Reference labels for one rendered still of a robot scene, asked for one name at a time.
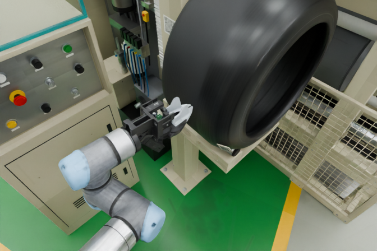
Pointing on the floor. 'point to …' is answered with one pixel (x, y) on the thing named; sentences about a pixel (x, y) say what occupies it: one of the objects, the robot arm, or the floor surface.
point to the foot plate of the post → (185, 186)
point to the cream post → (168, 3)
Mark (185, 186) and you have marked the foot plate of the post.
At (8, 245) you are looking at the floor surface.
